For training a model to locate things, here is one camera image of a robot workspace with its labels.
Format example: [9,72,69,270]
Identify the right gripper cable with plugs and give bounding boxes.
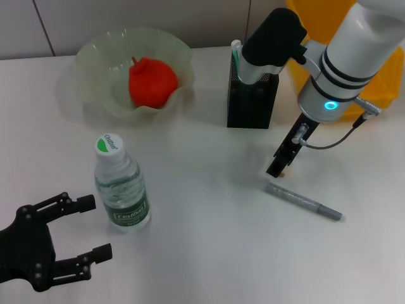
[292,96,384,149]

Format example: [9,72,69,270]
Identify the yellow plastic bin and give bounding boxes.
[286,0,405,123]

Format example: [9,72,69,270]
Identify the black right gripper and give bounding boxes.
[265,113,321,180]

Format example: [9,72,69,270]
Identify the orange-red toy fruit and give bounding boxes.
[128,56,178,109]

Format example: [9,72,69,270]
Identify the grey marker pen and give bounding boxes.
[264,182,344,222]

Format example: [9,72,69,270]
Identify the black mesh pen holder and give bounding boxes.
[227,49,281,129]

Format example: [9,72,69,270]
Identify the clear green-label water bottle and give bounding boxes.
[94,132,152,234]

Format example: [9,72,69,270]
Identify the mint green utility knife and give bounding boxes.
[230,39,243,83]

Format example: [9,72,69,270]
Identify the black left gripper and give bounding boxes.
[0,191,113,293]

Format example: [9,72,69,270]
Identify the pale green wavy glass bowl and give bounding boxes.
[74,27,194,127]

